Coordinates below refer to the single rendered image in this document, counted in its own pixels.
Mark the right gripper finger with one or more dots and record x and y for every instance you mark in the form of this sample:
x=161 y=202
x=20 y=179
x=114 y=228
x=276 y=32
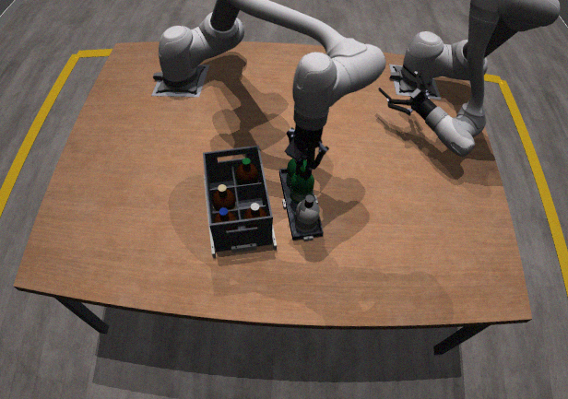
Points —
x=290 y=135
x=311 y=163

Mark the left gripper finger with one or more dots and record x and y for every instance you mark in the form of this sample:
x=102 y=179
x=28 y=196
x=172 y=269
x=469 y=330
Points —
x=392 y=102
x=417 y=75

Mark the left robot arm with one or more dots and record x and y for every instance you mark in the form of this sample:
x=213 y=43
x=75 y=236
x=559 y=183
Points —
x=491 y=23

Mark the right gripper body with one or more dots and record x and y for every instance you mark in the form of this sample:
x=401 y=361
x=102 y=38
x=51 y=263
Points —
x=309 y=136

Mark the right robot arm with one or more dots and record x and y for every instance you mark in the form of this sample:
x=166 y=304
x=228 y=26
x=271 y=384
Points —
x=318 y=82

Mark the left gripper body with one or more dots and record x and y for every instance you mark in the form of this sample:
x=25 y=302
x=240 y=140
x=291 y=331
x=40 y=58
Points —
x=425 y=107

